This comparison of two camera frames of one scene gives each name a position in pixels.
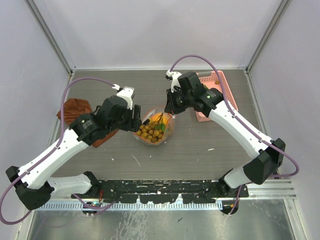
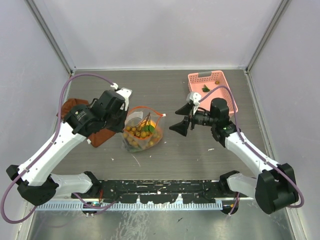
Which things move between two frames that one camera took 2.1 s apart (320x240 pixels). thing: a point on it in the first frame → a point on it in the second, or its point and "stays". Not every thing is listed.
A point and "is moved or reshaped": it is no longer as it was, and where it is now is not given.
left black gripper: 136,120 → 119,127
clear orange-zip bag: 159,129 is moved or reshaped
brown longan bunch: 153,131 → 139,138
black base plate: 156,191 stays
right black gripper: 171,107 → 181,127
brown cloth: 73,107 stays
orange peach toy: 160,118 → 151,123
